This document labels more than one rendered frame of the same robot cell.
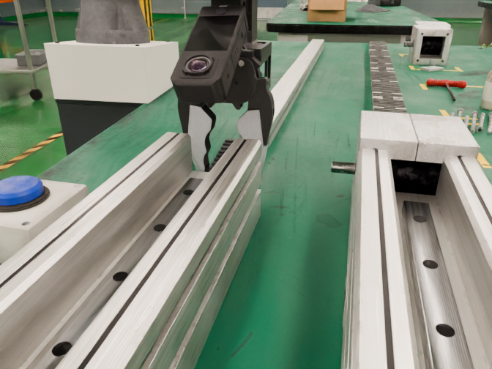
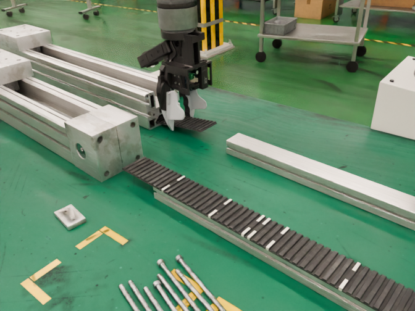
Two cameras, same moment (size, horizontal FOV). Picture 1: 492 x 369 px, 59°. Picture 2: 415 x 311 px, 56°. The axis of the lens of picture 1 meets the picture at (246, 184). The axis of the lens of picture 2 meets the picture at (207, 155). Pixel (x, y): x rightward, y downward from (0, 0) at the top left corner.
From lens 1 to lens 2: 1.10 m
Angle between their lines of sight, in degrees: 99
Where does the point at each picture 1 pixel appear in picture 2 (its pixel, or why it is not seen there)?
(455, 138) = (76, 121)
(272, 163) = (199, 147)
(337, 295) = not seen: hidden behind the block
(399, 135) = (98, 111)
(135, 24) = not seen: outside the picture
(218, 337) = not seen: hidden behind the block
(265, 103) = (159, 87)
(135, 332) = (79, 71)
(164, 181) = (150, 87)
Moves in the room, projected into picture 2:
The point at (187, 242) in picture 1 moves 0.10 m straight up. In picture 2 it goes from (97, 76) to (89, 34)
